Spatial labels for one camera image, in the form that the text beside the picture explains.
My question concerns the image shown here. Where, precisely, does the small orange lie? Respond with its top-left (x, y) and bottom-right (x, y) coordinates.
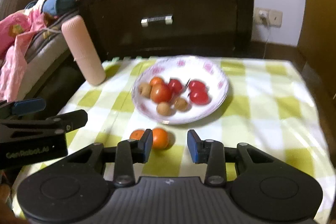
top-left (152, 128), bottom-right (169, 149)
top-left (129, 130), bottom-right (145, 140)
top-left (149, 76), bottom-right (165, 86)

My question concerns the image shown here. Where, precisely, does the brown longan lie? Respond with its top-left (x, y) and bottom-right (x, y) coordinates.
top-left (156, 102), bottom-right (173, 117)
top-left (174, 97), bottom-right (189, 112)
top-left (138, 83), bottom-right (152, 98)

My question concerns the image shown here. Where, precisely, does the large red tomato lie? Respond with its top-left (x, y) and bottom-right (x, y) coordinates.
top-left (150, 84), bottom-right (173, 103)

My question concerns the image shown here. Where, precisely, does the cherry tomato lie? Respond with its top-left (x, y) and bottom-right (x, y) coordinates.
top-left (168, 79), bottom-right (189, 95)
top-left (189, 90), bottom-right (210, 105)
top-left (187, 80), bottom-right (206, 91)

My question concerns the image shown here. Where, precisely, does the bed mattress with grey sheet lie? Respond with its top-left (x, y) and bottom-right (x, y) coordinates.
top-left (17, 9), bottom-right (78, 100)

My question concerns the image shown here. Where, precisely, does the green white checkered tablecloth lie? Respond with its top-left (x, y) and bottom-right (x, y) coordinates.
top-left (11, 56), bottom-right (336, 224)

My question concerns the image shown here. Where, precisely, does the pink patterned blanket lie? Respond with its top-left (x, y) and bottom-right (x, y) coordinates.
top-left (1, 0), bottom-right (53, 102)

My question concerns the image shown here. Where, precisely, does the pink ribbed cylindrical case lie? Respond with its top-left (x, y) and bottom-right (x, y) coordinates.
top-left (62, 15), bottom-right (106, 86)

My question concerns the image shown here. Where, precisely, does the white floral porcelain bowl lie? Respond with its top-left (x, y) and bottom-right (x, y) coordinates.
top-left (131, 56), bottom-right (230, 124)

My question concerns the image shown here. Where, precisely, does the brown wooden wardrobe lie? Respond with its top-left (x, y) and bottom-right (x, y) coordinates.
top-left (298, 0), bottom-right (335, 99)

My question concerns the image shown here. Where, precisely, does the dark wooden nightstand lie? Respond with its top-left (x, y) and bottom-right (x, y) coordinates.
top-left (79, 0), bottom-right (254, 60)

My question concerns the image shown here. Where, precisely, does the silver black drawer handle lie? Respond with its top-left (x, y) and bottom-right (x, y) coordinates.
top-left (141, 14), bottom-right (173, 27)

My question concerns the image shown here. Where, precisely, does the white wall power socket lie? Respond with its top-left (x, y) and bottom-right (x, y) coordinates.
top-left (253, 7), bottom-right (283, 28)

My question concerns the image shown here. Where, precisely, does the white charger cable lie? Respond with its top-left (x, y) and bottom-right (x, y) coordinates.
top-left (260, 11), bottom-right (271, 59)

